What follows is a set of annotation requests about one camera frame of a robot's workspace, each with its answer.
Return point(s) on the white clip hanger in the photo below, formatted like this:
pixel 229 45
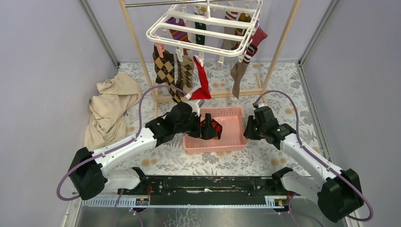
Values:
pixel 210 41

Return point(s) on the dark brown tan argyle sock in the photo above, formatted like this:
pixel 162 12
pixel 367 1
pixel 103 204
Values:
pixel 164 66

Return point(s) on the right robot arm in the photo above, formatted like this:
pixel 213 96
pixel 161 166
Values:
pixel 334 190

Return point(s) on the metal hanging rod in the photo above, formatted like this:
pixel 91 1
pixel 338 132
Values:
pixel 150 4

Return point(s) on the beige green argyle sock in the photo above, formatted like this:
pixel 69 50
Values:
pixel 185 70

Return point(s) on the wooden drying rack frame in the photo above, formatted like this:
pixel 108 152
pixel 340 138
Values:
pixel 200 13

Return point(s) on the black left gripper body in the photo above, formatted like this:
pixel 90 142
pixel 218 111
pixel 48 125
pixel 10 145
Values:
pixel 193 127

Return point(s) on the pink plastic basket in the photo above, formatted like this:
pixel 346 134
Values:
pixel 232 138

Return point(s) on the black red yellow argyle sock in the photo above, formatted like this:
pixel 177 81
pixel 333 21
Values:
pixel 213 129

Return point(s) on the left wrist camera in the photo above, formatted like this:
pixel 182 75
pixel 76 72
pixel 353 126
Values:
pixel 194 103

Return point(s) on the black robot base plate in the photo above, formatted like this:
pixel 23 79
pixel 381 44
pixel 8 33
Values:
pixel 166 190

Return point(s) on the taupe sock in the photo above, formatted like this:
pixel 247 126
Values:
pixel 237 72

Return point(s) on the purple striped sock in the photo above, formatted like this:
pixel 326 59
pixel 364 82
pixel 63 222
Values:
pixel 176 34

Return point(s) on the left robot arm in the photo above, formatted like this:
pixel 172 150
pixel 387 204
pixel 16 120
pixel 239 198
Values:
pixel 93 172

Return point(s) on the beige cloth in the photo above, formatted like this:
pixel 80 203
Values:
pixel 107 123

